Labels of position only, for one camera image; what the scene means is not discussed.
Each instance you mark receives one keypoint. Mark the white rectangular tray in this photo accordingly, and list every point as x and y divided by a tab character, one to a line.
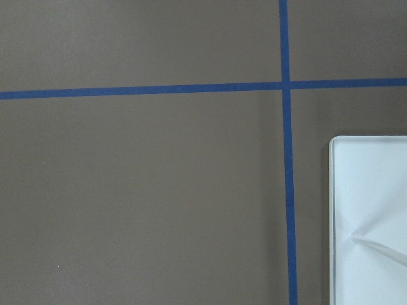
367	220

